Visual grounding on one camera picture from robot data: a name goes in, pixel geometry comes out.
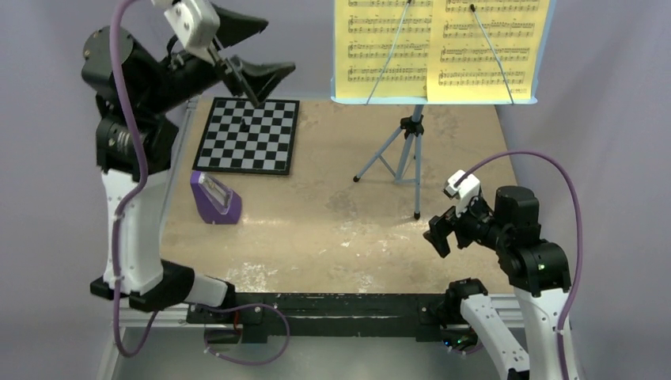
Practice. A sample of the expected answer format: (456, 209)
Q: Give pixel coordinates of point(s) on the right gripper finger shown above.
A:
(439, 228)
(464, 238)

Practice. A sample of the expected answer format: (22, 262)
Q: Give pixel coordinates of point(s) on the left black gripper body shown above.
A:
(180, 77)

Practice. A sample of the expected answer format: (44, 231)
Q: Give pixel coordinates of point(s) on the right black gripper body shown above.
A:
(486, 230)

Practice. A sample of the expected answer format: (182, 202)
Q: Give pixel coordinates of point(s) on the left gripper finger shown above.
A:
(256, 82)
(236, 27)

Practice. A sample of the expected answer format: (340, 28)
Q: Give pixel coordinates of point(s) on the light blue music stand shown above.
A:
(410, 128)

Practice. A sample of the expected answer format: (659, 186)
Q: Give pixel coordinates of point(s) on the yellow sheet music page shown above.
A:
(485, 52)
(381, 49)

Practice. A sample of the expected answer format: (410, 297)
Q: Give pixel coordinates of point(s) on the clear plastic metronome cover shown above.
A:
(218, 194)

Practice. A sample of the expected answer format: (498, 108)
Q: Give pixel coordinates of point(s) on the purple metronome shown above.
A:
(205, 208)

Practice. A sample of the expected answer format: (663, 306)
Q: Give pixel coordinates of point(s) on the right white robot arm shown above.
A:
(538, 271)

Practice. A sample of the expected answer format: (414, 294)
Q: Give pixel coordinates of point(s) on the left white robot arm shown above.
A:
(134, 92)

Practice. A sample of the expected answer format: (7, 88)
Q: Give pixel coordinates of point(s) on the black white chessboard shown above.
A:
(267, 149)

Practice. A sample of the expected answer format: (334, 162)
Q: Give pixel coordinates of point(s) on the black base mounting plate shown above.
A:
(423, 317)

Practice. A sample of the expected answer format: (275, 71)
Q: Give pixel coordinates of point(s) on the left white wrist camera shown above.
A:
(195, 24)

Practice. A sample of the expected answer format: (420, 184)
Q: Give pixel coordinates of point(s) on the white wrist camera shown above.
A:
(195, 24)
(464, 193)

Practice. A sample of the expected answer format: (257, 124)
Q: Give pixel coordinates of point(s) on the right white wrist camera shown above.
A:
(464, 193)

